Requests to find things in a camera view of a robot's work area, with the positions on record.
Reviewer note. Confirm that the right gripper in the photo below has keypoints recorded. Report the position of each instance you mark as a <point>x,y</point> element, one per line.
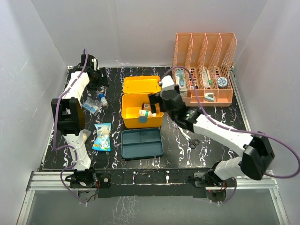
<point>155,99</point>

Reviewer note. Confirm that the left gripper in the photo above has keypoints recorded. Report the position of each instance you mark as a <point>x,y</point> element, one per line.
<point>104,79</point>

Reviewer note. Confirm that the brown medicine bottle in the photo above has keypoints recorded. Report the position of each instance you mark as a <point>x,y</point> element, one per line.
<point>146,107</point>

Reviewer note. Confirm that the small blue capped vial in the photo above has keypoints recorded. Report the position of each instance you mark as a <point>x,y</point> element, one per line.
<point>102,99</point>

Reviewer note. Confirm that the white plastic bottle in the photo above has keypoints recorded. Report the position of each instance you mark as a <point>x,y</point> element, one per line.
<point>146,113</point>

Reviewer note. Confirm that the clear bag blue items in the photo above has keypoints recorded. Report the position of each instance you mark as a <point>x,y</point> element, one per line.
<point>92,106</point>

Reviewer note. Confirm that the cotton swab bag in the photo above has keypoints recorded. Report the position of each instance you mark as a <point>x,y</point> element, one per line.
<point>102,141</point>

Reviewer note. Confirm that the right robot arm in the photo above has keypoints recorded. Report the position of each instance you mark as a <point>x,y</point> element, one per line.
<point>254,151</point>

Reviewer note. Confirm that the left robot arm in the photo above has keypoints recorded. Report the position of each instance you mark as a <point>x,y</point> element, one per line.
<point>69,120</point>

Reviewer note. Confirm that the yellow medicine box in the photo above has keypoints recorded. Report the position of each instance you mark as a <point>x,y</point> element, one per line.
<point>135,93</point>

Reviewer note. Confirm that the blue white tape dispenser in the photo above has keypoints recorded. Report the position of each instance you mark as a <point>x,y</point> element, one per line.
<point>180,78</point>

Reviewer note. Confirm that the blue divided tray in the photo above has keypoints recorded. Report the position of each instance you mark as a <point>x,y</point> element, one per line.
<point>141,143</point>

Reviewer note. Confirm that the blue white stapler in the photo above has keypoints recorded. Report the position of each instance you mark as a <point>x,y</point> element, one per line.
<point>209,97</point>

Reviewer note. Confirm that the cotton ball bag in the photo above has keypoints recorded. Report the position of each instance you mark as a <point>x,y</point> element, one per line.
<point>84,135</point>

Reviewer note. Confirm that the green capped marker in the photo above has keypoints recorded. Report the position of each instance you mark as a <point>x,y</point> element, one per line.
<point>208,76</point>

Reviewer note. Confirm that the pink desk organizer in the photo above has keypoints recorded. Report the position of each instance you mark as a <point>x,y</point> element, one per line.
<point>195,53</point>

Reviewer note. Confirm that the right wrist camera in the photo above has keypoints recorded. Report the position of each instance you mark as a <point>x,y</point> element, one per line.
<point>166,83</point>

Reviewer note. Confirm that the black handled scissors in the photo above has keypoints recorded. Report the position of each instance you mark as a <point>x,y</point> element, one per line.
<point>193,143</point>

